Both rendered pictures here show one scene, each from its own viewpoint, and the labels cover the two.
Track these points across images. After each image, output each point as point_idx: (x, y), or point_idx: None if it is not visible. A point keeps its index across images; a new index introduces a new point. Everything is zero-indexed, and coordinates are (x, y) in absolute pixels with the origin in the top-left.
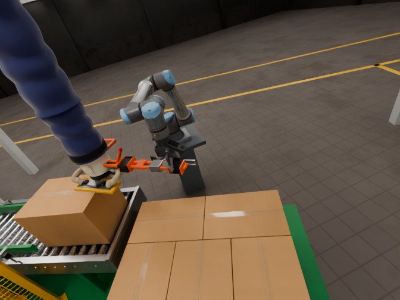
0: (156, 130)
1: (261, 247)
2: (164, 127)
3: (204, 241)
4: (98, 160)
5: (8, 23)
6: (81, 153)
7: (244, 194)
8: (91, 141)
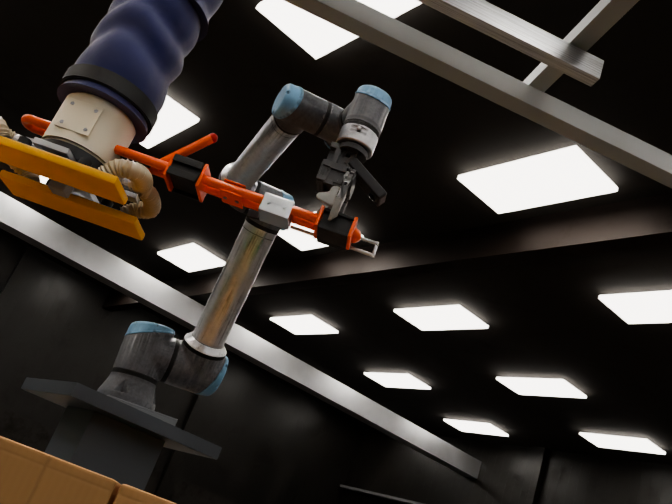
0: (368, 122)
1: None
2: (379, 134)
3: None
4: (124, 125)
5: None
6: (129, 76)
7: None
8: (162, 85)
